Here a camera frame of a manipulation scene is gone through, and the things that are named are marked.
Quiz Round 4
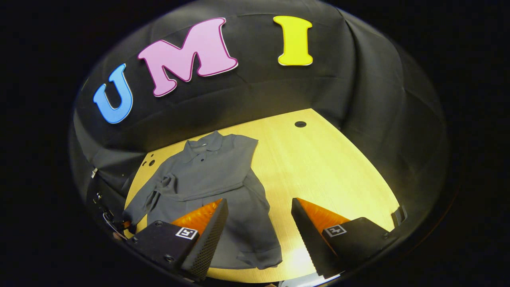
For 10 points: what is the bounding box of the black backdrop cloth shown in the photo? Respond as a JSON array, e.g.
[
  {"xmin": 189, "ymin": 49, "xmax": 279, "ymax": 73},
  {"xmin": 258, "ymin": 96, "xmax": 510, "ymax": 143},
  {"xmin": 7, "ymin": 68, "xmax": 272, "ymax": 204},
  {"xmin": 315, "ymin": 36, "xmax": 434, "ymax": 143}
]
[{"xmin": 69, "ymin": 0, "xmax": 451, "ymax": 240}]

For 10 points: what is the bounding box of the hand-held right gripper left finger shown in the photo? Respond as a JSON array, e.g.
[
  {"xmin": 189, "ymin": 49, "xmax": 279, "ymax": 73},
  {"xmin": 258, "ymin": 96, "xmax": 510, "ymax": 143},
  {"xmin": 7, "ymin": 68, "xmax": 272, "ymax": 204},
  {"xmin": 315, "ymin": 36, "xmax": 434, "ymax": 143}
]
[{"xmin": 127, "ymin": 198, "xmax": 230, "ymax": 281}]

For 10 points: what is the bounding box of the grey long-sleeved shirt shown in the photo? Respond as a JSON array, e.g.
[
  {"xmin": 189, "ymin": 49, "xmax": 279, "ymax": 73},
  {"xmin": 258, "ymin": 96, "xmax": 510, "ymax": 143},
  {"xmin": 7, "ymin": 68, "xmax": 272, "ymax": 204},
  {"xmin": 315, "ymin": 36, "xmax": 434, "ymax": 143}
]
[{"xmin": 123, "ymin": 130, "xmax": 283, "ymax": 270}]

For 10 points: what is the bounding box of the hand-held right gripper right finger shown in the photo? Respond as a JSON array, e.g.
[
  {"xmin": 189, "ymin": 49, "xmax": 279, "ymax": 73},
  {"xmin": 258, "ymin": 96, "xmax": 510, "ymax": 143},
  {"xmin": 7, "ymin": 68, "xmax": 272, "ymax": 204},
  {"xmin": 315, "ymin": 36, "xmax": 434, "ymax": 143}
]
[{"xmin": 291, "ymin": 197, "xmax": 399, "ymax": 279}]

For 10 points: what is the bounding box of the black table edge bracket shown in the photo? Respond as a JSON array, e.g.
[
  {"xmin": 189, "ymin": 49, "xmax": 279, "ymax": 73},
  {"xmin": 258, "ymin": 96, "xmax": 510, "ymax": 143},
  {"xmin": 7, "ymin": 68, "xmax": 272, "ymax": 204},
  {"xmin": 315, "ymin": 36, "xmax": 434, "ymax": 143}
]
[{"xmin": 391, "ymin": 205, "xmax": 408, "ymax": 228}]

